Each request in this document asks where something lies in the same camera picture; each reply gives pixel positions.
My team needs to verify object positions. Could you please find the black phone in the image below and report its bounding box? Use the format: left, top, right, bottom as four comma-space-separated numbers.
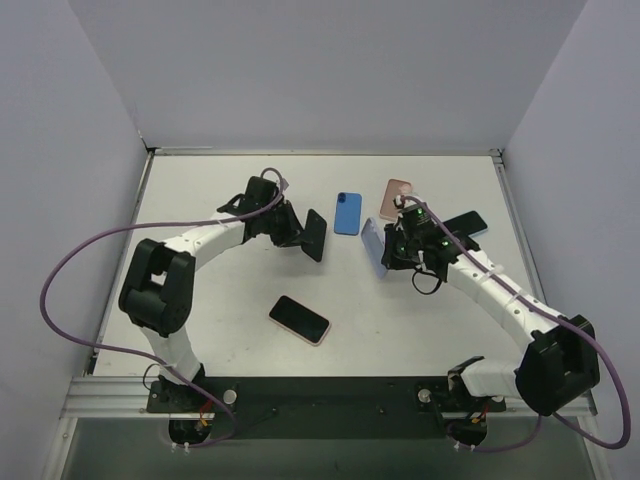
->
300, 209, 327, 263

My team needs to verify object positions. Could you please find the pink phone case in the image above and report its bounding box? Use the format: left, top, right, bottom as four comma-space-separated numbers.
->
379, 179, 413, 222

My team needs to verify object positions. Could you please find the lavender phone case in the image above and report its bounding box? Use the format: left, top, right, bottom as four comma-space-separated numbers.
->
360, 217, 388, 279

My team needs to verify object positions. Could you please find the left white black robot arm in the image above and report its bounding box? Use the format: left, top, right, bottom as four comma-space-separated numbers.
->
118, 176, 327, 412

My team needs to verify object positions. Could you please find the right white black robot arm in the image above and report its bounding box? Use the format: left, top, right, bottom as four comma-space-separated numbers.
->
381, 195, 600, 416

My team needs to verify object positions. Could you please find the phone in blue case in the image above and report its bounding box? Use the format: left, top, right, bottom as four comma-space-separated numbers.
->
444, 210, 488, 237

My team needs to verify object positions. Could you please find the phone in pink case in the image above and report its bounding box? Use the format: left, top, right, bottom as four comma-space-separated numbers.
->
269, 296, 331, 346

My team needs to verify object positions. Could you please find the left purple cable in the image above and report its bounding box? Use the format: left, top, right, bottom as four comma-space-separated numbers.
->
39, 167, 291, 449

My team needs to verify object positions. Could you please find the purple cable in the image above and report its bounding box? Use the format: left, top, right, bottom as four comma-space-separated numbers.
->
399, 194, 632, 454
39, 167, 291, 449

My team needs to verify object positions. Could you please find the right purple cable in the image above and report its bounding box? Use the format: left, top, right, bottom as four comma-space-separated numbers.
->
399, 194, 632, 454

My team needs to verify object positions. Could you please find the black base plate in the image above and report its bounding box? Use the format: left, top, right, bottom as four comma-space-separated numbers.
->
144, 377, 507, 441

